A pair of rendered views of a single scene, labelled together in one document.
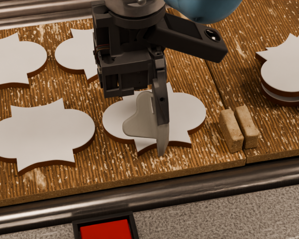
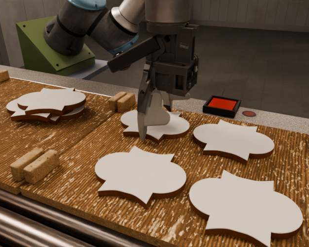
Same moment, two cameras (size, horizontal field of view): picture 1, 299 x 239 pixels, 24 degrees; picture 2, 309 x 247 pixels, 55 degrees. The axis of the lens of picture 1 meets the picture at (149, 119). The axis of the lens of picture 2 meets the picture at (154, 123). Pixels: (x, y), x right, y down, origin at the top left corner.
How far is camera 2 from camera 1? 1.21 m
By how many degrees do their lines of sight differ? 99
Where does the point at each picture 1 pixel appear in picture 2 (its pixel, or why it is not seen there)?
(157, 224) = (192, 107)
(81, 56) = (163, 171)
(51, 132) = (225, 135)
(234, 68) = (71, 130)
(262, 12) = not seen: outside the picture
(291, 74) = (66, 96)
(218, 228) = not seen: hidden behind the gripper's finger
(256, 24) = (8, 146)
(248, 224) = not seen: hidden behind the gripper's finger
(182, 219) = (180, 105)
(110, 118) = (181, 128)
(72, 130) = (211, 131)
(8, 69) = (236, 188)
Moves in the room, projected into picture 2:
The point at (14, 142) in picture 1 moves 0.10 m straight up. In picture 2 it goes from (253, 138) to (263, 86)
